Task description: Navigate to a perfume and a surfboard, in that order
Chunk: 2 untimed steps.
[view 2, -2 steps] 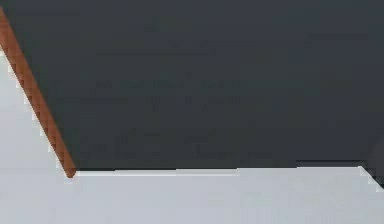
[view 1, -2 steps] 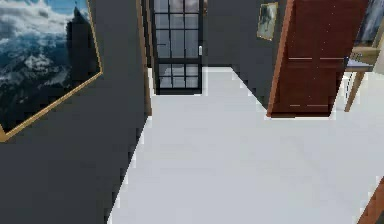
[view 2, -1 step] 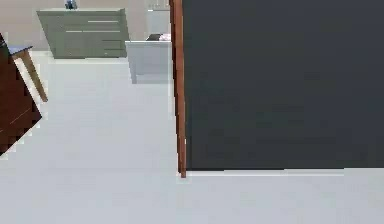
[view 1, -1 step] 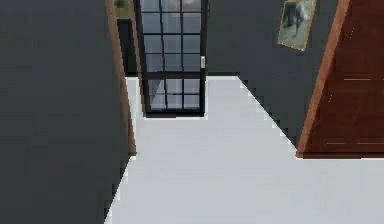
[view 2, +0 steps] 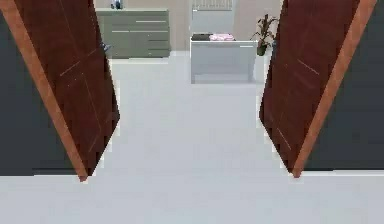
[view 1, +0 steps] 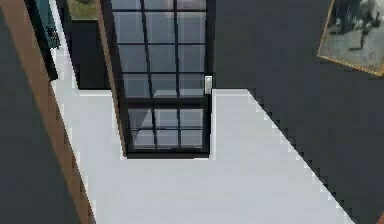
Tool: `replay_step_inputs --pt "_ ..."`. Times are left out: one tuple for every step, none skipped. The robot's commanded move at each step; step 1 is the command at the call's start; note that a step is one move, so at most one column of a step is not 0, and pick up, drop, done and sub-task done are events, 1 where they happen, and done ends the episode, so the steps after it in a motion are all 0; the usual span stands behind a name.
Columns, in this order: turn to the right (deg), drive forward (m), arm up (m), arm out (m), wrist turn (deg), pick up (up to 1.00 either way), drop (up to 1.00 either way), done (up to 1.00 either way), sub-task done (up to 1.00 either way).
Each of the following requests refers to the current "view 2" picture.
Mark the white desk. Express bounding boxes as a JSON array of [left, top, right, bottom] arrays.
[[189, 37, 259, 84]]

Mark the black flat object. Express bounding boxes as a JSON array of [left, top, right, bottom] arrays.
[[191, 33, 212, 42]]

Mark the pink folded cloth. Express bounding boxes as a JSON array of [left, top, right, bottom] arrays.
[[209, 33, 236, 42]]

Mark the grey-green chest of drawers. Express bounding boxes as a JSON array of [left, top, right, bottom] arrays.
[[95, 8, 172, 60]]

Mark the green house plant in pot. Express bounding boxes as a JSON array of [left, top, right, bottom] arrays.
[[250, 13, 280, 57]]

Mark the dark brown room door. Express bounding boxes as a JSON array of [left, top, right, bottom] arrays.
[[13, 0, 121, 178], [259, 0, 362, 174]]

